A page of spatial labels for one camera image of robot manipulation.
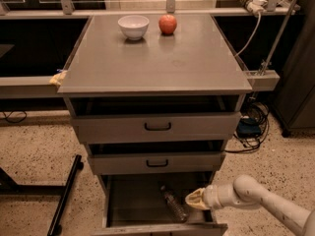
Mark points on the dark grey cabinet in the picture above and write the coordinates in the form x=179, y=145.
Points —
x=294, y=100

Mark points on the black floor stand bar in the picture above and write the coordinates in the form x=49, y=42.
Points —
x=9, y=187

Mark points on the red apple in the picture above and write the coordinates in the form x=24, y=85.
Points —
x=167, y=24

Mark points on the white ceramic bowl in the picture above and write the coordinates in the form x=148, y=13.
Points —
x=134, y=27

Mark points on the yellow tape wad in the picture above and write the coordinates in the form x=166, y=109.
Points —
x=58, y=78

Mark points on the grey drawer cabinet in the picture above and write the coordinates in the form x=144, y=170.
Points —
x=189, y=72

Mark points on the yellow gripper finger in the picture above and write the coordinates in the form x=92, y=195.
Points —
x=196, y=194
x=197, y=203

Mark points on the clear plastic water bottle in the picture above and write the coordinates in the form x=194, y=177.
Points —
x=179, y=212

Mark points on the top grey drawer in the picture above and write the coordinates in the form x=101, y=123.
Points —
x=119, y=129

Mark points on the bottom grey drawer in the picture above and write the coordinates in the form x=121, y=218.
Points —
x=134, y=206

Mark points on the middle grey drawer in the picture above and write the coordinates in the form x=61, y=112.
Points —
x=147, y=163

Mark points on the grey drawer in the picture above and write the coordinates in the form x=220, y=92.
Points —
x=119, y=129
x=147, y=163
x=134, y=206

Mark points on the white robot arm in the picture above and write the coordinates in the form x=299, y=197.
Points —
x=246, y=192

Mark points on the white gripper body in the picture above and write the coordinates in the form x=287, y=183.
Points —
x=210, y=196

